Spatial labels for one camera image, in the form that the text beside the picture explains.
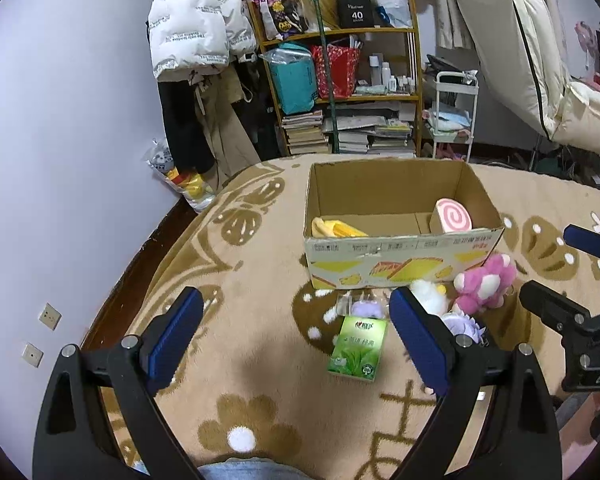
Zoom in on blond wig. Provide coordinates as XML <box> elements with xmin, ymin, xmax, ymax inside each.
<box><xmin>293</xmin><ymin>0</ymin><xmax>343</xmax><ymax>32</ymax></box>

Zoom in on black cartoon print bag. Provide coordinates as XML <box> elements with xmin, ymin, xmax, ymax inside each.
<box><xmin>249</xmin><ymin>0</ymin><xmax>309</xmax><ymax>41</ymax></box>

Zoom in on purple flower plush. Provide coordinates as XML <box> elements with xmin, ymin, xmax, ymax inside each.
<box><xmin>440</xmin><ymin>310</ymin><xmax>487</xmax><ymax>345</ymax></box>

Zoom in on beige flower patterned blanket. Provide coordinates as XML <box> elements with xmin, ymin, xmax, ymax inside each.
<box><xmin>80</xmin><ymin>156</ymin><xmax>600</xmax><ymax>480</ymax></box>

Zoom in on pink swirl roll plush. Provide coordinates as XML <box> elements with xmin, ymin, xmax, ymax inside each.
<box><xmin>431</xmin><ymin>197</ymin><xmax>476</xmax><ymax>234</ymax></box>

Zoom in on pink desk fan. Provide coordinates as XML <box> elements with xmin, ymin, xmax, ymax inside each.
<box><xmin>574</xmin><ymin>21</ymin><xmax>600</xmax><ymax>75</ymax></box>

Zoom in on stacks of books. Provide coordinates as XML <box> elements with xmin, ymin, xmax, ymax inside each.
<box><xmin>281</xmin><ymin>101</ymin><xmax>418</xmax><ymax>157</ymax></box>

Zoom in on pink plush toy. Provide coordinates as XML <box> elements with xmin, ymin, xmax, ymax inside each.
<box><xmin>452</xmin><ymin>253</ymin><xmax>519</xmax><ymax>315</ymax></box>

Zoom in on white fluffy plush toy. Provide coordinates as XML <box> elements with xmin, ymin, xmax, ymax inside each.
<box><xmin>409</xmin><ymin>278</ymin><xmax>451</xmax><ymax>317</ymax></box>

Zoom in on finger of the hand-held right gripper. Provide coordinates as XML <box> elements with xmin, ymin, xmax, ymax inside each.
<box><xmin>563</xmin><ymin>225</ymin><xmax>600</xmax><ymax>261</ymax></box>
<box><xmin>519</xmin><ymin>280</ymin><xmax>600</xmax><ymax>347</ymax></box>

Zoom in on white trolley cart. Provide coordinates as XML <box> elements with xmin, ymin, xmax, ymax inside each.
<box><xmin>422</xmin><ymin>70</ymin><xmax>480</xmax><ymax>162</ymax></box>

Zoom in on wooden shelf rack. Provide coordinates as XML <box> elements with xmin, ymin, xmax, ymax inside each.
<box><xmin>246</xmin><ymin>0</ymin><xmax>425</xmax><ymax>158</ymax></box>

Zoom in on white puffer jacket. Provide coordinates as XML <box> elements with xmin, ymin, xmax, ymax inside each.
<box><xmin>147</xmin><ymin>0</ymin><xmax>259</xmax><ymax>82</ymax></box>

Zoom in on teal shopping bag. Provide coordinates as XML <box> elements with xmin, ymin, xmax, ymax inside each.
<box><xmin>261</xmin><ymin>43</ymin><xmax>319</xmax><ymax>116</ymax></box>

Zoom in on yellow plush toy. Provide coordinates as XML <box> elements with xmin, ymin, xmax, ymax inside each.
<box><xmin>311</xmin><ymin>216</ymin><xmax>370</xmax><ymax>239</ymax></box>

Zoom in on small purple plush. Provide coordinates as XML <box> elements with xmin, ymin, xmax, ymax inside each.
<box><xmin>336</xmin><ymin>292</ymin><xmax>387</xmax><ymax>320</ymax></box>

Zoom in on red patterned bag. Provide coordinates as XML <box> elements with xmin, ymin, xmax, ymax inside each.
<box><xmin>309</xmin><ymin>40</ymin><xmax>363</xmax><ymax>100</ymax></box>

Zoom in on white wall socket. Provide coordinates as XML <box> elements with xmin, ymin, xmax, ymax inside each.
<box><xmin>21</xmin><ymin>342</ymin><xmax>45</xmax><ymax>368</ymax></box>
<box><xmin>38</xmin><ymin>303</ymin><xmax>62</xmax><ymax>331</ymax></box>

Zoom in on green tissue pack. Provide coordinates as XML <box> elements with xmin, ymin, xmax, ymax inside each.
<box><xmin>327</xmin><ymin>314</ymin><xmax>390</xmax><ymax>380</ymax></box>

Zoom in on clear bag of toys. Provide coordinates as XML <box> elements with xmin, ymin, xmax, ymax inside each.
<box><xmin>146</xmin><ymin>139</ymin><xmax>216</xmax><ymax>212</ymax></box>

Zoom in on black box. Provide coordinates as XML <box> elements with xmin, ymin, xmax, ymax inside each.
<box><xmin>336</xmin><ymin>0</ymin><xmax>376</xmax><ymax>30</ymax></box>

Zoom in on printed cardboard box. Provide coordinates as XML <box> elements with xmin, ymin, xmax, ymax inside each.
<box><xmin>302</xmin><ymin>158</ymin><xmax>506</xmax><ymax>291</ymax></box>

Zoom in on black hanging trousers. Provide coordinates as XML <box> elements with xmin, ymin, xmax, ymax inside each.
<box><xmin>158</xmin><ymin>80</ymin><xmax>216</xmax><ymax>176</ymax></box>

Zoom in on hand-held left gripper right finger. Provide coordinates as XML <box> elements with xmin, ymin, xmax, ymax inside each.
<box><xmin>389</xmin><ymin>287</ymin><xmax>563</xmax><ymax>480</ymax></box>

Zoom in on beige hanging coat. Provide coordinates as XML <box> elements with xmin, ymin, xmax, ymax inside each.
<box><xmin>192</xmin><ymin>66</ymin><xmax>264</xmax><ymax>191</ymax></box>

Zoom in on green pole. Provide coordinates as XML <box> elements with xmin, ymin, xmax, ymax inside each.
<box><xmin>306</xmin><ymin>0</ymin><xmax>342</xmax><ymax>155</ymax></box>

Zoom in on cream folded mattress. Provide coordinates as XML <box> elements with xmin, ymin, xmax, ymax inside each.
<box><xmin>442</xmin><ymin>0</ymin><xmax>600</xmax><ymax>156</ymax></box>

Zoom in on person's jeans leg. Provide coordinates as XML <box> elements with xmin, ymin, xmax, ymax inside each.
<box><xmin>130</xmin><ymin>458</ymin><xmax>321</xmax><ymax>480</ymax></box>

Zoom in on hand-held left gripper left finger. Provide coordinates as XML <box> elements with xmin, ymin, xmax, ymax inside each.
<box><xmin>32</xmin><ymin>286</ymin><xmax>205</xmax><ymax>480</ymax></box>

